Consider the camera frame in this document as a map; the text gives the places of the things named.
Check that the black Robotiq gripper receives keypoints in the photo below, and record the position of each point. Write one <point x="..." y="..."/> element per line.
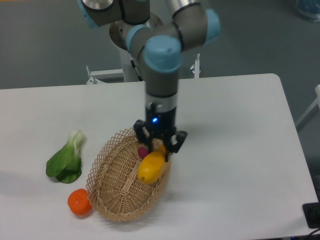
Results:
<point x="160" y="125"/>

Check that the yellow mango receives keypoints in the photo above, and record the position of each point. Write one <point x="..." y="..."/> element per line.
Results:
<point x="152" y="166"/>

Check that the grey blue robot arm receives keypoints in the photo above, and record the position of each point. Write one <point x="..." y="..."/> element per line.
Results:
<point x="157" y="56"/>

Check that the woven wicker basket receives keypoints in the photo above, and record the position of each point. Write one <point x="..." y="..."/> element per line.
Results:
<point x="113" y="188"/>

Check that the purple sweet potato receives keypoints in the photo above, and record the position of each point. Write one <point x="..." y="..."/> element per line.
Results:
<point x="142" y="152"/>

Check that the green bok choy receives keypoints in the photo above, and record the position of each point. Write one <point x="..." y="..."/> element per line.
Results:
<point x="65" y="165"/>

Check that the orange tangerine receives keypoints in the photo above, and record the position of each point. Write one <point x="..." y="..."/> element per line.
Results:
<point x="78" y="202"/>

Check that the black device at table edge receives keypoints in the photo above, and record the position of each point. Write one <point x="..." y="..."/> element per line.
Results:
<point x="312" y="214"/>

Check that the blue object top right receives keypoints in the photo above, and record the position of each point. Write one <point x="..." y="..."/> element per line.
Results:
<point x="309" y="9"/>

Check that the white frame at right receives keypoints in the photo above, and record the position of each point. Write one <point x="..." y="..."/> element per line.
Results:
<point x="310" y="111"/>

